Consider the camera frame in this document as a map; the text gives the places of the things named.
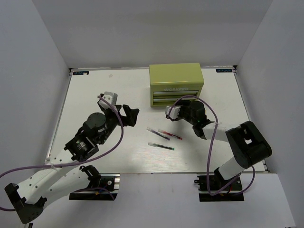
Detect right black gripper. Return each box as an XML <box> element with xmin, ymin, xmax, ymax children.
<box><xmin>171</xmin><ymin>98</ymin><xmax>197</xmax><ymax>125</ymax></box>

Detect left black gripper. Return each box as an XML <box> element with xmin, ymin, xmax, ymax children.
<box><xmin>98</xmin><ymin>104</ymin><xmax>139</xmax><ymax>144</ymax></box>

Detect purple gel pen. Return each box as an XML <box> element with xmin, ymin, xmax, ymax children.
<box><xmin>147</xmin><ymin>127</ymin><xmax>170</xmax><ymax>141</ymax></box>

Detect red gel pen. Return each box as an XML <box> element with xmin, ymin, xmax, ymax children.
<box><xmin>158</xmin><ymin>129</ymin><xmax>183</xmax><ymax>140</ymax></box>

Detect green metal drawer chest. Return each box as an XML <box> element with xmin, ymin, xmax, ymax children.
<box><xmin>149</xmin><ymin>63</ymin><xmax>204</xmax><ymax>107</ymax></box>

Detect green gel pen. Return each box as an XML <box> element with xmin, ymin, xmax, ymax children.
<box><xmin>148</xmin><ymin>142</ymin><xmax>175</xmax><ymax>151</ymax></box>

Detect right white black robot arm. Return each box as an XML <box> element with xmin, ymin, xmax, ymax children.
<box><xmin>165</xmin><ymin>100</ymin><xmax>272</xmax><ymax>195</ymax></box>

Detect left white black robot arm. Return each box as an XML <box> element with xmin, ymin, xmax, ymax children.
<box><xmin>5</xmin><ymin>105</ymin><xmax>140</xmax><ymax>224</ymax></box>

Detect right blue table label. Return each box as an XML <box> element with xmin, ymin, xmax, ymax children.
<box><xmin>216</xmin><ymin>68</ymin><xmax>233</xmax><ymax>73</ymax></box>

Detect blue table label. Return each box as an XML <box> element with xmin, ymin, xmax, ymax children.
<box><xmin>216</xmin><ymin>68</ymin><xmax>233</xmax><ymax>73</ymax></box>
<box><xmin>73</xmin><ymin>71</ymin><xmax>89</xmax><ymax>76</ymax></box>

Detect left blue table label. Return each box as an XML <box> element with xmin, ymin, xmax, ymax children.
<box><xmin>73</xmin><ymin>71</ymin><xmax>89</xmax><ymax>76</ymax></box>

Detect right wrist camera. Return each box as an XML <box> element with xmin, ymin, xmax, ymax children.
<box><xmin>165</xmin><ymin>106</ymin><xmax>181</xmax><ymax>120</ymax></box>

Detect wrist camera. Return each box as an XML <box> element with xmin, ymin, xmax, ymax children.
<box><xmin>97</xmin><ymin>92</ymin><xmax>118</xmax><ymax>111</ymax></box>
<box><xmin>165</xmin><ymin>106</ymin><xmax>181</xmax><ymax>120</ymax></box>

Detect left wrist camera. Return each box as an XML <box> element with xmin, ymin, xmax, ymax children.
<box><xmin>97</xmin><ymin>92</ymin><xmax>118</xmax><ymax>111</ymax></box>

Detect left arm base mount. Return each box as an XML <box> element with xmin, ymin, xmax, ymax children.
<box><xmin>69</xmin><ymin>174</ymin><xmax>120</xmax><ymax>201</ymax></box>

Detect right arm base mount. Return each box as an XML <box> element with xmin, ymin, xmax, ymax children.
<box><xmin>193</xmin><ymin>174</ymin><xmax>245</xmax><ymax>203</ymax></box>

